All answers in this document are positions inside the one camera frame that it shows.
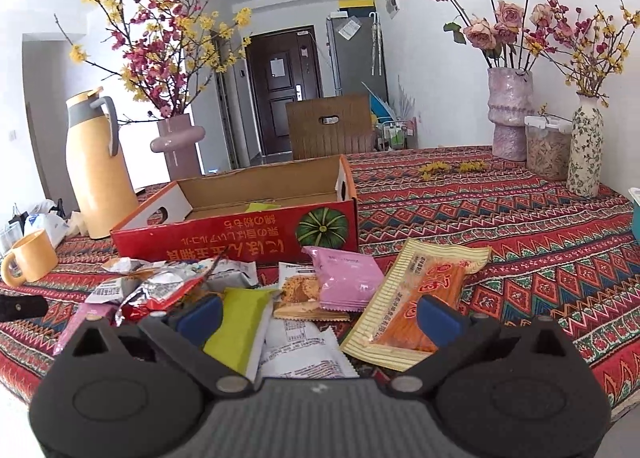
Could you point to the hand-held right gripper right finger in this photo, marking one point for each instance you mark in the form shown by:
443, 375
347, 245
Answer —
440, 320

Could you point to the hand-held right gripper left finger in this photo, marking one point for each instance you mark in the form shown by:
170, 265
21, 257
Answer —
202, 318

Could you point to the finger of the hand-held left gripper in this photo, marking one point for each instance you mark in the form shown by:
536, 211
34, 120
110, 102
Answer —
22, 308

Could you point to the green snack packet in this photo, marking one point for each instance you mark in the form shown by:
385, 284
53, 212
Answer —
235, 333

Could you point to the orange yellow-bordered snack packet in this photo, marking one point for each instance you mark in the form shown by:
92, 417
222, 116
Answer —
425, 283

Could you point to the white silver snack packet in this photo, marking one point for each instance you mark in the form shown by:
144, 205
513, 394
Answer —
232, 273

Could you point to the red snack packet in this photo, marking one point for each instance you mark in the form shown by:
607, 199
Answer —
155, 290

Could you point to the red cardboard box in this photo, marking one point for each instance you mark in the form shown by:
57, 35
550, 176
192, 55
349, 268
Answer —
225, 238

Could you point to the silver brown snack packet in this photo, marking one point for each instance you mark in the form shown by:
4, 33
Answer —
122, 265

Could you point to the cookie picture snack packet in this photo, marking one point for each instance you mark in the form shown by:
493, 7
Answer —
297, 293

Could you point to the white printed snack packet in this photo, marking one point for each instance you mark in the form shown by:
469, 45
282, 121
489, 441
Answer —
300, 353

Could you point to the yellow mug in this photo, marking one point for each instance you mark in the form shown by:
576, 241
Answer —
35, 255

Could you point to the light pink snack packet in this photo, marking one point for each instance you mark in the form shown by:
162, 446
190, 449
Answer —
85, 323

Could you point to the crumpled silver snack packet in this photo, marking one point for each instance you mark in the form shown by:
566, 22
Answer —
106, 292

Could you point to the white plastic bag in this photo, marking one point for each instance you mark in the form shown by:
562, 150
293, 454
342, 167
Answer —
47, 225

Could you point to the yellow thermos jug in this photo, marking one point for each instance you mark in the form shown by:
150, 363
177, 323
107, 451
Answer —
100, 178

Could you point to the fallen yellow petals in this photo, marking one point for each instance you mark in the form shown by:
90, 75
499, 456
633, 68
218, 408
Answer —
450, 169

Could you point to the mauve glass vase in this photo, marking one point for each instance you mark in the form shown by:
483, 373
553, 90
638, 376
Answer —
180, 153

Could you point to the small storage cart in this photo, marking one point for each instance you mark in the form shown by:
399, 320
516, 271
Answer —
397, 135

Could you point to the clear storage jar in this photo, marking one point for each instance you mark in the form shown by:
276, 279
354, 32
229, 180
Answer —
547, 153

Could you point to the wooden chair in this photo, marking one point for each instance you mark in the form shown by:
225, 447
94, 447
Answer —
325, 138

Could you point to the textured pink vase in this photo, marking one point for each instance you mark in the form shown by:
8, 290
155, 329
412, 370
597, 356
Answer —
510, 113

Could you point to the teal container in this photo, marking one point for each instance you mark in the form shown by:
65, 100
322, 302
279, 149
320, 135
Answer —
635, 218

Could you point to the floral ceramic vase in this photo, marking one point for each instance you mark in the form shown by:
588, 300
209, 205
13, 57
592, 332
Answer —
585, 148

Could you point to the dark entrance door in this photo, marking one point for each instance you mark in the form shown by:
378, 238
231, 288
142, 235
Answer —
280, 103

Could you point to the grey refrigerator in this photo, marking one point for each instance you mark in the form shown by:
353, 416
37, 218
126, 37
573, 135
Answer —
355, 63

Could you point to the white folded umbrella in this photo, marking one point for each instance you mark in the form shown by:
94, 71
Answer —
375, 43

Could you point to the dried pink roses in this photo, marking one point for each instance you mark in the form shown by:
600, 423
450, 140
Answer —
507, 13

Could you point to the yellow and black box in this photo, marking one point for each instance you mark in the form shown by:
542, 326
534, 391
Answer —
356, 4

